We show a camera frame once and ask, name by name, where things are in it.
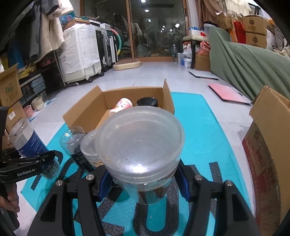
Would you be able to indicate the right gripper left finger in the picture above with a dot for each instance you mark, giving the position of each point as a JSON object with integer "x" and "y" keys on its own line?
{"x": 55, "y": 215}

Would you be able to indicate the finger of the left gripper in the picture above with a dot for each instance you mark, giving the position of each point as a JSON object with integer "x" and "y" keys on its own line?
{"x": 39, "y": 162}

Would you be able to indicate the clear cup blue label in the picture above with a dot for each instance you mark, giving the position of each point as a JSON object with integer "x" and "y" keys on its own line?
{"x": 25, "y": 139}

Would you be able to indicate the clear dome-lid cup dark contents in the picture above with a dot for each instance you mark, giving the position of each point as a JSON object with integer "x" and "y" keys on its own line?
{"x": 70, "y": 141}

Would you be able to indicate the clear jar with granola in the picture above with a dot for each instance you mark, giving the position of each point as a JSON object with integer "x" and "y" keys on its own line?
{"x": 88, "y": 149}

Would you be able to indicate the clear jar white lid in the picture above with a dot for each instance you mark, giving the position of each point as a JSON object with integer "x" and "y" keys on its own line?
{"x": 140, "y": 148}

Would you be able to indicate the open cardboard sorting box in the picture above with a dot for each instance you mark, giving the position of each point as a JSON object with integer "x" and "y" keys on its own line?
{"x": 93, "y": 108}

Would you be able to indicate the left hand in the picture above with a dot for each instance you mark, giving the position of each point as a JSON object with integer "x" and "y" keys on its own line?
{"x": 11, "y": 201}

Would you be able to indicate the pink ceramic bowl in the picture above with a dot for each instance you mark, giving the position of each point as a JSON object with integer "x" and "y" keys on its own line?
{"x": 29, "y": 111}

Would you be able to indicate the beige ceramic bowl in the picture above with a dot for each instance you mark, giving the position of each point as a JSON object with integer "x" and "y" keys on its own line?
{"x": 38, "y": 103}

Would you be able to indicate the cardboard boxes left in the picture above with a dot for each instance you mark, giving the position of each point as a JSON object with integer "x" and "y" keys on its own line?
{"x": 10, "y": 97}

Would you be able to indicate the teal foam mat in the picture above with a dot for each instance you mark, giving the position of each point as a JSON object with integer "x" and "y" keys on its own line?
{"x": 206, "y": 150}

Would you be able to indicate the large cardboard box right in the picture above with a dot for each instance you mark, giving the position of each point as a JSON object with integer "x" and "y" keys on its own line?
{"x": 266, "y": 146}

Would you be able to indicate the pink board on floor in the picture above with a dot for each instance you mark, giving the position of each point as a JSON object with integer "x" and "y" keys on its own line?
{"x": 228, "y": 94}

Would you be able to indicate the pink paper cup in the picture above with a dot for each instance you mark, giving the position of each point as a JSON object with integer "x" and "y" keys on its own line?
{"x": 123, "y": 104}

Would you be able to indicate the white covered appliance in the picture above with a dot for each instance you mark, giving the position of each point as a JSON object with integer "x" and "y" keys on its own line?
{"x": 79, "y": 57}

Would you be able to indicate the hanging clothes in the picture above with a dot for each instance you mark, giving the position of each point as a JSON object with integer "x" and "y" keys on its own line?
{"x": 32, "y": 28}

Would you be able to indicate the black lid jar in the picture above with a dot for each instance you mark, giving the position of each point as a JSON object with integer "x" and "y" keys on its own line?
{"x": 148, "y": 101}

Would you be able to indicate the white board on floor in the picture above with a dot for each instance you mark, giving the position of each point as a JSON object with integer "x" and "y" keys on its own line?
{"x": 203, "y": 74}

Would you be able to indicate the green covered sofa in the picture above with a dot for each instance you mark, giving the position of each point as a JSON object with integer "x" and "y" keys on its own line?
{"x": 247, "y": 68}

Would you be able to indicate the black suitcases row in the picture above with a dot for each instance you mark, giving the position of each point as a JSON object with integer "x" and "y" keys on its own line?
{"x": 109, "y": 44}

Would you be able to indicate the beige floor cushion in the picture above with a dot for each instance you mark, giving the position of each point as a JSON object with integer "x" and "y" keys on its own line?
{"x": 127, "y": 64}

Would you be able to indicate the cardboard box under table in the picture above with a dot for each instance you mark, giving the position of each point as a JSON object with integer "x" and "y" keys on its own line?
{"x": 202, "y": 63}

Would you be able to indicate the white plastic bucket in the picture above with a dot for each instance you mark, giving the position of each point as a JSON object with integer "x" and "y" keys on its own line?
{"x": 187, "y": 62}

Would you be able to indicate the plastic water bottle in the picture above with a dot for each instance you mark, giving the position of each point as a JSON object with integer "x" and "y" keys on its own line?
{"x": 174, "y": 53}

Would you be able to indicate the small side table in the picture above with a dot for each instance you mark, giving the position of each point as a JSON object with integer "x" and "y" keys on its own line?
{"x": 193, "y": 39}

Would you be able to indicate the stacked cardboard boxes background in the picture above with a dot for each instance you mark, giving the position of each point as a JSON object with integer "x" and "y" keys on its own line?
{"x": 259, "y": 31}

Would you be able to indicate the glass sliding door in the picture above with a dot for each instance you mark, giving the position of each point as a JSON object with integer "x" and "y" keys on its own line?
{"x": 148, "y": 29}

